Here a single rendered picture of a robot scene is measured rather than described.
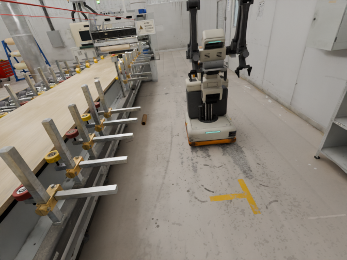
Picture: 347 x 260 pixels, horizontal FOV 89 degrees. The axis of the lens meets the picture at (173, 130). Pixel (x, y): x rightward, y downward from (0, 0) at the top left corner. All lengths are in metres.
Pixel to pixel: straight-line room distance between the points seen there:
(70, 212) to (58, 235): 0.11
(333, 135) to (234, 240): 1.56
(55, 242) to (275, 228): 1.51
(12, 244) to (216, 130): 1.99
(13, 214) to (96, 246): 0.81
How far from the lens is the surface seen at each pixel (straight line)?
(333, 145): 2.64
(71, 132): 1.41
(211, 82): 2.08
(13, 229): 1.23
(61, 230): 1.09
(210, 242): 1.65
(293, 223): 1.88
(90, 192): 0.95
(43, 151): 1.32
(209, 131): 2.28
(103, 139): 1.35
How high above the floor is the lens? 1.48
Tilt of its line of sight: 31 degrees down
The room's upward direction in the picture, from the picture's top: 7 degrees counter-clockwise
